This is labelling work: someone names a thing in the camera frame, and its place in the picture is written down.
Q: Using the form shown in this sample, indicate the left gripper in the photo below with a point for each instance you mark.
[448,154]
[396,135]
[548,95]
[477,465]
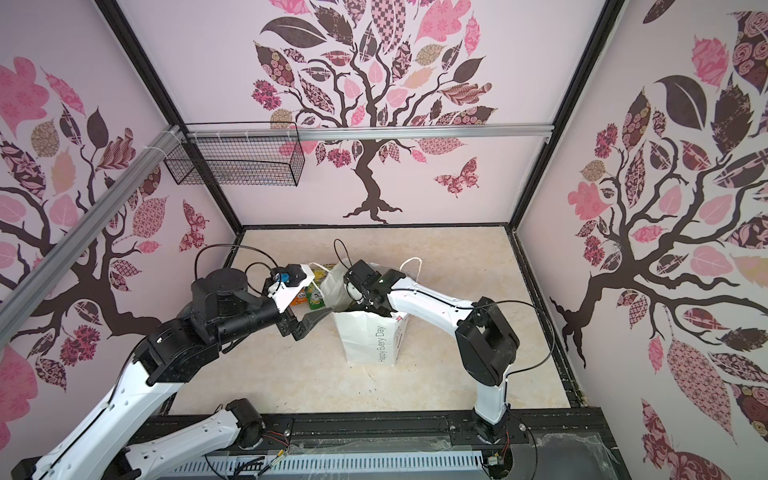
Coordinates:
[304,326]

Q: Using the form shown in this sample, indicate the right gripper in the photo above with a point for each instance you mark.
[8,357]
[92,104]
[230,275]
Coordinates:
[355,307]

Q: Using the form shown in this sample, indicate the Foxs candy packet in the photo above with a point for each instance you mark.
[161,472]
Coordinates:
[314,295]

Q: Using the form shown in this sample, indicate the white paper bag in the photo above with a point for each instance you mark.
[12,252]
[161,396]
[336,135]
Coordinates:
[367,339]

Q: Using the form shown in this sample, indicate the orange snack packet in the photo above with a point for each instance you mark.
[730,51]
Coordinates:
[300,298]

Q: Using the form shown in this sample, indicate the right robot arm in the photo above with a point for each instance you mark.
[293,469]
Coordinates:
[486,342]

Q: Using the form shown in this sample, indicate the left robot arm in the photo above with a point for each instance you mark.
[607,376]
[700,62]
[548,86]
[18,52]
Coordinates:
[222,313]

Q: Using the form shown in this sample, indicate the white vent strip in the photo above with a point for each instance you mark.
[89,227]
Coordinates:
[391,465]

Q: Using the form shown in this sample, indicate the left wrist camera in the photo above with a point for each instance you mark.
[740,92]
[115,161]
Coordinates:
[287,282]

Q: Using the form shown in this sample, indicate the black wire basket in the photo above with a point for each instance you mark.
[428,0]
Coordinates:
[261,153]

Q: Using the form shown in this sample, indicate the back aluminium rail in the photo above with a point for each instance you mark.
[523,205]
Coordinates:
[369,133]

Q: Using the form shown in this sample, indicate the aluminium rail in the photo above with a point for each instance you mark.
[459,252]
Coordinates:
[369,133]
[25,298]

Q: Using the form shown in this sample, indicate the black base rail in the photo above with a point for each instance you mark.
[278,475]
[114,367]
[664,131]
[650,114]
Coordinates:
[571,443]

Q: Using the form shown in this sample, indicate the left aluminium rail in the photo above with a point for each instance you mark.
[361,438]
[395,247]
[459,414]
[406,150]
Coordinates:
[25,298]

